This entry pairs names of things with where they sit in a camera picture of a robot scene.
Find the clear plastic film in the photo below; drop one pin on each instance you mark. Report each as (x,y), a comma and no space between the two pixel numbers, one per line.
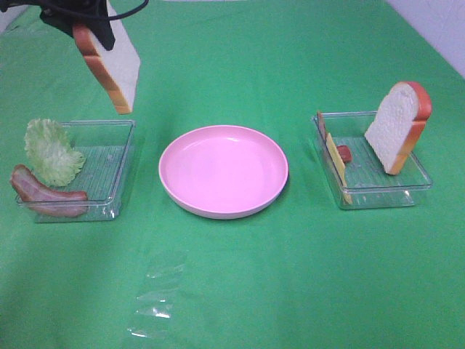
(154,302)

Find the yellow cheese slice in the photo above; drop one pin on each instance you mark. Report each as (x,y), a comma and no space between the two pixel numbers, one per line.
(336,159)

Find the right clear plastic tray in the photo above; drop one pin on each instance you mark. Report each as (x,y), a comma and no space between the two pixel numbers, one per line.
(365,184)

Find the pink round plate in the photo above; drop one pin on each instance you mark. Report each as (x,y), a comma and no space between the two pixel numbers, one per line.
(223,171)

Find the bacon strip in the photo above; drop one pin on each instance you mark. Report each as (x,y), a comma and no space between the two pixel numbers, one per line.
(40,192)

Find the left clear plastic tray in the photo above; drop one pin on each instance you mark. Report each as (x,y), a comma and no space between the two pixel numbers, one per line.
(107,146)

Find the green tablecloth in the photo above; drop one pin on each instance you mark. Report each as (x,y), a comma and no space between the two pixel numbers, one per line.
(301,274)

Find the green lettuce leaf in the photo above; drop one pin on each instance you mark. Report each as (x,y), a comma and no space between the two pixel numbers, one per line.
(50,153)

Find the clear plastic tray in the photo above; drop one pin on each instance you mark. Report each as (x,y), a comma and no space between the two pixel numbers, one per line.
(365,184)
(107,146)

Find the toast bread slice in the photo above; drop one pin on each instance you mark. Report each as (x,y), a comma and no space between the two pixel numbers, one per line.
(399,122)
(117,69)

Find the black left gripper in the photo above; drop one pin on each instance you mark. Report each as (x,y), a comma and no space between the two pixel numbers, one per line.
(61,15)

